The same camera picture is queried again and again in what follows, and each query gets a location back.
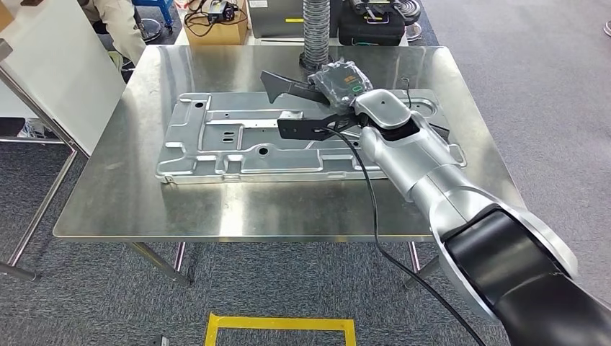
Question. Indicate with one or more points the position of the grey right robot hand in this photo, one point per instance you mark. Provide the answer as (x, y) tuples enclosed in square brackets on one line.
[(341, 86)]

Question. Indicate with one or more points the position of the black plastic car part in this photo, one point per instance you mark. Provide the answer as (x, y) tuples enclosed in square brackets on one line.
[(281, 86)]

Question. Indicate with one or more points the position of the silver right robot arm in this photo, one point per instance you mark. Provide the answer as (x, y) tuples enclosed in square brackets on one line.
[(429, 172)]

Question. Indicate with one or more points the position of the stainless steel workbench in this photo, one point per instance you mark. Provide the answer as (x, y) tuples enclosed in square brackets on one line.
[(238, 205)]

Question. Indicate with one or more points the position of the small grey robot part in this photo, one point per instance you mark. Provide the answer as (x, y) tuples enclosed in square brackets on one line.
[(161, 341)]

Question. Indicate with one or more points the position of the black tool case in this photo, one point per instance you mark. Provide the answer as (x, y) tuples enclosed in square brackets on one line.
[(372, 28)]

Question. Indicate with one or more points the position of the chrome round disc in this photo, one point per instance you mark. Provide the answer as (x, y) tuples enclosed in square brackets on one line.
[(413, 31)]

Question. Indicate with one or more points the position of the grey metal box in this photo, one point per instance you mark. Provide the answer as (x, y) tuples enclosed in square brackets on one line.
[(272, 19)]

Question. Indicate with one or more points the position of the stamped metal panel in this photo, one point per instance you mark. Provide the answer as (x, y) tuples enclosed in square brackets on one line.
[(248, 143)]

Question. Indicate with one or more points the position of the cardboard box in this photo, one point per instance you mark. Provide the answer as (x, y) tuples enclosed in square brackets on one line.
[(217, 33)]

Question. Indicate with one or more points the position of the chrome round stool base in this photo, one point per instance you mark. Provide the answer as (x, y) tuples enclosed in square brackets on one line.
[(151, 29)]

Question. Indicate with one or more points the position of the person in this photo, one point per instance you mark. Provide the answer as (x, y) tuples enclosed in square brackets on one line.
[(117, 26)]

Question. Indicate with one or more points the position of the person's white shoe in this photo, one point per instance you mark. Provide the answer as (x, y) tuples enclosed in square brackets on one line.
[(33, 129)]

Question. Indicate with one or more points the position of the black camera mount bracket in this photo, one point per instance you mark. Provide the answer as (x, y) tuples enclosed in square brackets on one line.
[(305, 129)]

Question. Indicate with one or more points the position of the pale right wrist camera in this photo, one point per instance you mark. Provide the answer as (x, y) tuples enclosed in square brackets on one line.
[(290, 115)]

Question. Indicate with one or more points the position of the blue stool frame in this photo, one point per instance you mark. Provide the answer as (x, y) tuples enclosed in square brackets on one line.
[(155, 5)]

